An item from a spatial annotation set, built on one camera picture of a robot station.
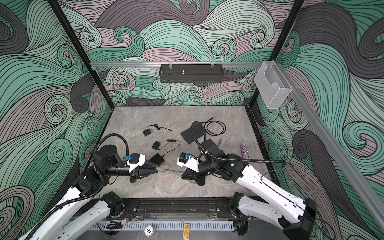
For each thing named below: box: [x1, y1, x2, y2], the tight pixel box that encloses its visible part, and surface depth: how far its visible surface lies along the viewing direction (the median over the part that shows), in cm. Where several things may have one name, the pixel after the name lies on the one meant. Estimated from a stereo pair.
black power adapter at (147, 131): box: [143, 123, 174, 137], surface depth 103 cm
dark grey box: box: [180, 123, 204, 145], surface depth 106 cm
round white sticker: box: [144, 225, 154, 237], surface depth 64 cm
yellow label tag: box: [182, 223, 191, 240], surface depth 68 cm
